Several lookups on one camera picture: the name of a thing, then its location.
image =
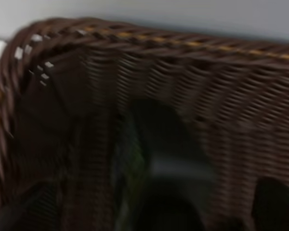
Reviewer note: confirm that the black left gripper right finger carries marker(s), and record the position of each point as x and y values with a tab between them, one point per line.
270	210

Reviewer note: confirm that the dark brown wicker basket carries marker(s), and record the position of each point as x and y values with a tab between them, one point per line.
65	85

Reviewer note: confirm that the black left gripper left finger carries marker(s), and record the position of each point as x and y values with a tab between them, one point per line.
13	211

